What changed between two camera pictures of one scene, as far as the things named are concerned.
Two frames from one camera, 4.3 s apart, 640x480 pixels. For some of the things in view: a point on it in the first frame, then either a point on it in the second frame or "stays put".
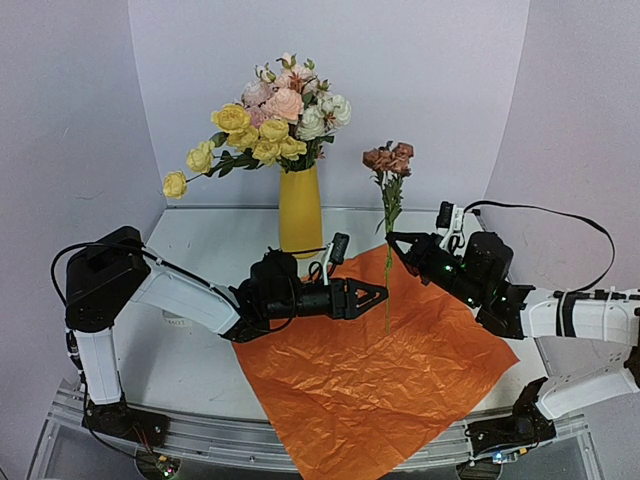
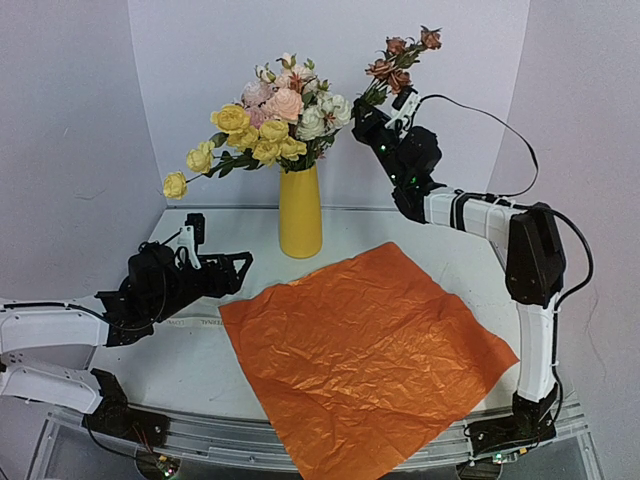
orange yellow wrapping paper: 366,397 stays put
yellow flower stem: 236,144 stays put
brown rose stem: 391,163 → 392,70
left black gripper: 340,311 → 231,283
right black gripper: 421,253 → 370,122
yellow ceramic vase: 300,216 stays put
